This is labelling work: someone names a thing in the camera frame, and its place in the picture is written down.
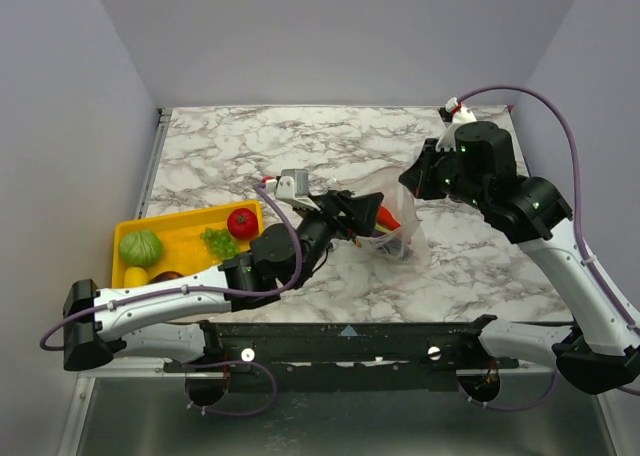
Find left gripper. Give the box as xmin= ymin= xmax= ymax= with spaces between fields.
xmin=292 ymin=191 xmax=383 ymax=290

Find red toy chili pepper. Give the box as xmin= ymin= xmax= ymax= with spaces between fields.
xmin=376 ymin=207 xmax=402 ymax=231

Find clear zip top bag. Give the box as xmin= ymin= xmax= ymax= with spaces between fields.
xmin=330 ymin=166 xmax=431 ymax=266

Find green toy grapes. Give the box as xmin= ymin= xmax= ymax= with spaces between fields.
xmin=200 ymin=227 xmax=240 ymax=261

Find dark toy onion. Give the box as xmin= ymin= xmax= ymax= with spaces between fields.
xmin=149 ymin=271 xmax=183 ymax=284

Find green toy cabbage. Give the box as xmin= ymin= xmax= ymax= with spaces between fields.
xmin=118 ymin=230 xmax=164 ymax=267

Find green toy celery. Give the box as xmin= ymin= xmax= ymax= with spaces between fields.
xmin=375 ymin=224 xmax=394 ymax=234

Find toy fish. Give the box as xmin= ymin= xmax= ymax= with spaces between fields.
xmin=375 ymin=238 xmax=414 ymax=261

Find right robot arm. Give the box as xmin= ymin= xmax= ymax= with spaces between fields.
xmin=399 ymin=121 xmax=639 ymax=395

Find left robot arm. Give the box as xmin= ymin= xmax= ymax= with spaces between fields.
xmin=62 ymin=190 xmax=383 ymax=372

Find red toy tomato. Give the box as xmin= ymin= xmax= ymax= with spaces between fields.
xmin=226 ymin=208 xmax=259 ymax=241

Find yellow plastic tray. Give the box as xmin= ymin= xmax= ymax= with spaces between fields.
xmin=111 ymin=200 xmax=264 ymax=288

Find yellow toy lemon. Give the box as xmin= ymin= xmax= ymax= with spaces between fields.
xmin=123 ymin=266 xmax=150 ymax=288

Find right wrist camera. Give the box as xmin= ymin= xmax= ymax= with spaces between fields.
xmin=436 ymin=97 xmax=477 ymax=151

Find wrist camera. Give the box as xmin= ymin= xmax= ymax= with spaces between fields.
xmin=436 ymin=97 xmax=477 ymax=151
xmin=263 ymin=169 xmax=318 ymax=210

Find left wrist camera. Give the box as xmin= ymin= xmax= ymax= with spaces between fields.
xmin=263 ymin=169 xmax=318 ymax=210

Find black base frame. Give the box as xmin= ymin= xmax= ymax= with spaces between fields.
xmin=164 ymin=322 xmax=491 ymax=393

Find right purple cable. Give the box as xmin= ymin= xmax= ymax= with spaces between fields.
xmin=447 ymin=85 xmax=640 ymax=397

